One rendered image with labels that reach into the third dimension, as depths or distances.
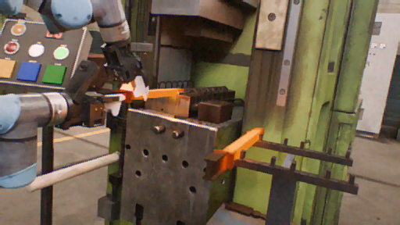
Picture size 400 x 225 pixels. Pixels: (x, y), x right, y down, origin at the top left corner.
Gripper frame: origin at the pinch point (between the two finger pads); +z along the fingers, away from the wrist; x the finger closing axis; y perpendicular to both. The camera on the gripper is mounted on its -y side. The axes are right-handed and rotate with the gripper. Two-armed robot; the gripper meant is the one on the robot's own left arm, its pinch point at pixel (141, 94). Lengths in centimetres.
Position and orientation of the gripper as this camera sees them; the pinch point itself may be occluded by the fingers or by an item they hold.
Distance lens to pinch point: 102.1
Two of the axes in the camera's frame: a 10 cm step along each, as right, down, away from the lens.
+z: 1.5, 8.0, 5.8
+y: -4.8, 5.8, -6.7
